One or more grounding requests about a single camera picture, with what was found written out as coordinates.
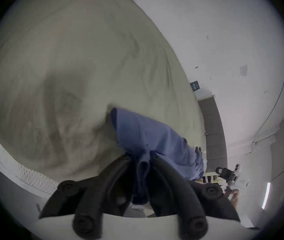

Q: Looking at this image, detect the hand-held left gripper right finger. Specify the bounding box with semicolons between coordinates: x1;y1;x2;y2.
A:
148;151;240;239

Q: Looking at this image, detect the grey padded headboard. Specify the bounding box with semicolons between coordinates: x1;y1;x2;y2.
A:
197;96;228;174

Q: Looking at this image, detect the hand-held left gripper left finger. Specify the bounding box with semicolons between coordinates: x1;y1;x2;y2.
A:
39;153;135;239

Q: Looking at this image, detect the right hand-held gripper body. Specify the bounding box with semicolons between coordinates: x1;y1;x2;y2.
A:
233;163;251;191

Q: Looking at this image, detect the person's right hand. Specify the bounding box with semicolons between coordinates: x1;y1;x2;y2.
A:
228;189;240;207

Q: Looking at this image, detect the bed with beige sheet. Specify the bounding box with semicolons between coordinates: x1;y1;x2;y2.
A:
0;0;207;199

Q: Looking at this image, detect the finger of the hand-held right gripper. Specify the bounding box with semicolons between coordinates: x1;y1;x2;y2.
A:
215;166;235;182

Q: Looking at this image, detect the blue garment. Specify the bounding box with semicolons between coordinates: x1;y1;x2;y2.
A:
110;107;205;206

